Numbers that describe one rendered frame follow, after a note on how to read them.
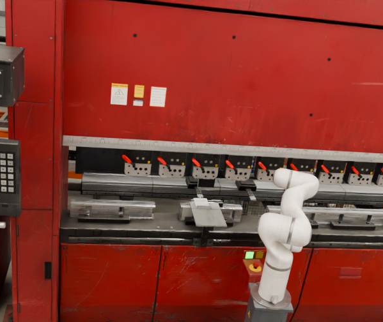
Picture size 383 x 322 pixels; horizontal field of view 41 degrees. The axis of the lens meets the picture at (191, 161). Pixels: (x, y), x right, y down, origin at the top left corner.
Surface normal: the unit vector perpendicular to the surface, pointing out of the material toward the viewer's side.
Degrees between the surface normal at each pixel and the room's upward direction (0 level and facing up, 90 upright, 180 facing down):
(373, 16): 90
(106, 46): 90
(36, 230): 90
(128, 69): 90
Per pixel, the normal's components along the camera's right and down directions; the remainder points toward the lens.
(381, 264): 0.14, 0.42
